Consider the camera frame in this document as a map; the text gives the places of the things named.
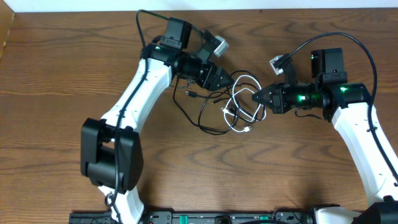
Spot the black USB cable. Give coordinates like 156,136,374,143
172,70,267,136

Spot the white USB cable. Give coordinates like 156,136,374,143
221,73,267,134

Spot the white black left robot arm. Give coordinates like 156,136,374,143
80,17,234,223

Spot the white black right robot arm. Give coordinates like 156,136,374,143
252,48,397,223

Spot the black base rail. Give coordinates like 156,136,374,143
68,209,315,224

